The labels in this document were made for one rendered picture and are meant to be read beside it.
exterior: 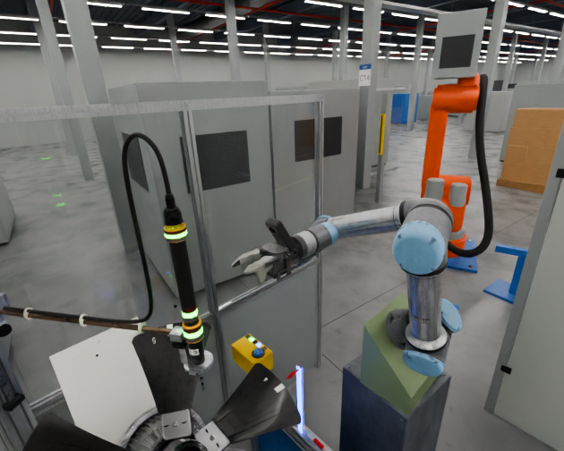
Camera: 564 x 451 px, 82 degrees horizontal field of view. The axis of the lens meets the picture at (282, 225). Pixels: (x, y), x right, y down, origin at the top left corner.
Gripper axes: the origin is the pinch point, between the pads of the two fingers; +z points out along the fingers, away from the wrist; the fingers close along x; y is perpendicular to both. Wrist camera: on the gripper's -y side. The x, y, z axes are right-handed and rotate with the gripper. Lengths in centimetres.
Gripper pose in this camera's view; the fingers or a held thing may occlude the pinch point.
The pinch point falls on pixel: (242, 265)
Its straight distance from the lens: 82.5
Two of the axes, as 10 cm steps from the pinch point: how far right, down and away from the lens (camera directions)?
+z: -7.3, 2.8, -6.2
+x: -6.8, -2.5, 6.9
